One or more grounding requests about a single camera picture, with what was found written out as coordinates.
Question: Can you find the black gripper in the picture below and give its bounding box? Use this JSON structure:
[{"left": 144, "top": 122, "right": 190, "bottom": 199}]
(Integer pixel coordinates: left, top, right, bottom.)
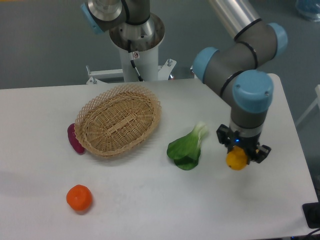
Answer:
[{"left": 216, "top": 124, "right": 272, "bottom": 165}]

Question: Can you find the yellow mango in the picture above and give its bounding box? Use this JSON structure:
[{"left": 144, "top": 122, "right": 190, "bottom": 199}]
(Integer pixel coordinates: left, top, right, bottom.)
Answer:
[{"left": 226, "top": 146, "right": 248, "bottom": 171}]

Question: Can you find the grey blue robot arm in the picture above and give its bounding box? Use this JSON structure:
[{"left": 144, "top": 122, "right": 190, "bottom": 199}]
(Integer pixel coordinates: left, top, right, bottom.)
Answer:
[{"left": 80, "top": 0, "right": 288, "bottom": 163}]

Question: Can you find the woven wicker basket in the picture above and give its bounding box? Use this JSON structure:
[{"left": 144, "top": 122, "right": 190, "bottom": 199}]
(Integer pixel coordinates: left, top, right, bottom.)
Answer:
[{"left": 74, "top": 83, "right": 162, "bottom": 158}]

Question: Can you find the green bok choy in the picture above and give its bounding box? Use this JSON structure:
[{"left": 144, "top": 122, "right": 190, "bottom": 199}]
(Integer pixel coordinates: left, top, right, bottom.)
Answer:
[{"left": 166, "top": 121, "right": 209, "bottom": 171}]

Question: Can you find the black device at edge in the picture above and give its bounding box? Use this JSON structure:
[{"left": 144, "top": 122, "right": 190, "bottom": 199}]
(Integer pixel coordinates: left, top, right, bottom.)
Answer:
[{"left": 302, "top": 202, "right": 320, "bottom": 229}]

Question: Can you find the blue bag in background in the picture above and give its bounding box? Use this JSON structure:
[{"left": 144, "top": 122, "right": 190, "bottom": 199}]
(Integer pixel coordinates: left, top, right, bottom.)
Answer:
[{"left": 295, "top": 0, "right": 320, "bottom": 22}]

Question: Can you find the purple sweet potato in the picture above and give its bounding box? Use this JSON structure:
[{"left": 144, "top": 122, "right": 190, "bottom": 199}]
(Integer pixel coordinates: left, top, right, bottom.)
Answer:
[{"left": 67, "top": 123, "right": 85, "bottom": 155}]

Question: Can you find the orange tangerine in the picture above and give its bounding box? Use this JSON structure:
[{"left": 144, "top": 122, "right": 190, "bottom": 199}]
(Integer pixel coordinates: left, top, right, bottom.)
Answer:
[{"left": 66, "top": 184, "right": 93, "bottom": 212}]

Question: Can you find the white frame at right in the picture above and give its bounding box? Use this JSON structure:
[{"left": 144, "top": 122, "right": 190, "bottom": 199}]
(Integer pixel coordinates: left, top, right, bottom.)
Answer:
[{"left": 295, "top": 84, "right": 320, "bottom": 127}]

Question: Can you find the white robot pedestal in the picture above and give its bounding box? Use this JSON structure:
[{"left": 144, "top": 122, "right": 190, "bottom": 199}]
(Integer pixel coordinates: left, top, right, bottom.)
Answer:
[{"left": 86, "top": 46, "right": 177, "bottom": 85}]

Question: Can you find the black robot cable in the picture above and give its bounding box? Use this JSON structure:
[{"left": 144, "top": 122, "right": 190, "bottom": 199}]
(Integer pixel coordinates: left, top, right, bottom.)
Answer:
[{"left": 126, "top": 39, "right": 145, "bottom": 82}]

